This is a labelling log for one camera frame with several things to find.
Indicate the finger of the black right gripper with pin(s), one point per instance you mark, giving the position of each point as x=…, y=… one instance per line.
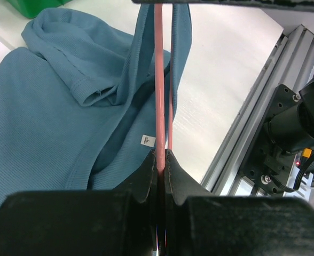
x=288, y=5

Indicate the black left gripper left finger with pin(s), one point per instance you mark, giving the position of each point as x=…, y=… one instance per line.
x=121, y=221

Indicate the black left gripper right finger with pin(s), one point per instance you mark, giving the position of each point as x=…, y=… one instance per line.
x=200, y=223

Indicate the blue tank top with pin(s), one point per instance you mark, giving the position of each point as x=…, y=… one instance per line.
x=77, y=103

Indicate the pink hanger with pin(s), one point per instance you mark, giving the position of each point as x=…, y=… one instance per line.
x=164, y=135

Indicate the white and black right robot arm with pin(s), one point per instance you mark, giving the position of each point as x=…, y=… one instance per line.
x=270, y=145

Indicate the green plastic tray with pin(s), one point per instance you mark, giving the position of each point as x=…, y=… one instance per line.
x=31, y=8

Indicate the aluminium mounting rail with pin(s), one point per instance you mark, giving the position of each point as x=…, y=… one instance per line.
x=291, y=63

